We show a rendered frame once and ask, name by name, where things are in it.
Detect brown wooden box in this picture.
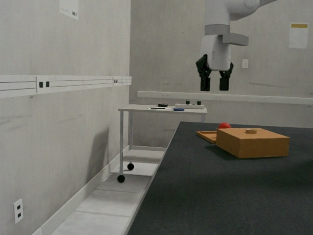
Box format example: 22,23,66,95
216,128,290,158

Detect tan square tray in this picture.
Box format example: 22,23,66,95
196,131,217,143

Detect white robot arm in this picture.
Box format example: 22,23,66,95
204,0,276,46

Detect red ball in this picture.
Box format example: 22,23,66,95
218,122,231,129

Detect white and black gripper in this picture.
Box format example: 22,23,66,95
196,34,234,92

